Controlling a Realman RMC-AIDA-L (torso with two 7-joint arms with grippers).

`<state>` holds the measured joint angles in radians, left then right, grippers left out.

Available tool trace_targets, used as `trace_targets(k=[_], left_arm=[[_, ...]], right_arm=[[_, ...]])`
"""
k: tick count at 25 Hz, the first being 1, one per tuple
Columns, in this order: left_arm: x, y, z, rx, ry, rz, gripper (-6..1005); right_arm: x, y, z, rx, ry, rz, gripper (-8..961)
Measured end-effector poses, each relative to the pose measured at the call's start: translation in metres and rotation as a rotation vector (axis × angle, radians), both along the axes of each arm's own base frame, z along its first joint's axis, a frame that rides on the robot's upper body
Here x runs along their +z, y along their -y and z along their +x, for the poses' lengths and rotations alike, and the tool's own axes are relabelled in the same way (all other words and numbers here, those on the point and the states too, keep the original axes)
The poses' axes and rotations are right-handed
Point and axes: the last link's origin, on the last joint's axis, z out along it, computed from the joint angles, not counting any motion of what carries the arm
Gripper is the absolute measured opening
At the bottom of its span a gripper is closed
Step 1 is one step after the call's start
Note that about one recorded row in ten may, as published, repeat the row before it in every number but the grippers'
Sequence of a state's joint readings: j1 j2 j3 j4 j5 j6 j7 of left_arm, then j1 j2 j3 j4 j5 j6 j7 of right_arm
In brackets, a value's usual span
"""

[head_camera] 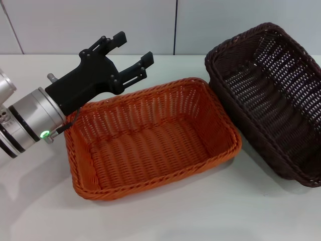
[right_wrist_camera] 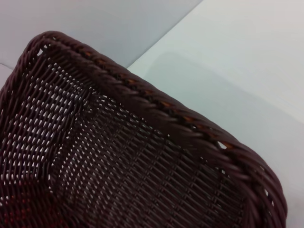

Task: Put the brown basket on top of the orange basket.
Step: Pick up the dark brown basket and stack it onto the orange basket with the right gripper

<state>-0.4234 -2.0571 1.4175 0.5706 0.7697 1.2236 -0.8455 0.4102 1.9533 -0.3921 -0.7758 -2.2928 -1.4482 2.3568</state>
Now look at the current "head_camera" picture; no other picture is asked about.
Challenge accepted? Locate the grey left arm cable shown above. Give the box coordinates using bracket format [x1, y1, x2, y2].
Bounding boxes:
[40, 106, 81, 144]

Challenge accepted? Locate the orange woven basket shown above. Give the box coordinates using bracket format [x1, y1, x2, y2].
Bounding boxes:
[64, 77, 243, 201]

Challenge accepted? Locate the dark brown woven basket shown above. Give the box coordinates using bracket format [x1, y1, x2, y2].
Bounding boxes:
[204, 22, 321, 188]

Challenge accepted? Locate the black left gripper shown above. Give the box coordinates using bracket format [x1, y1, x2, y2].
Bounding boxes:
[44, 31, 154, 116]

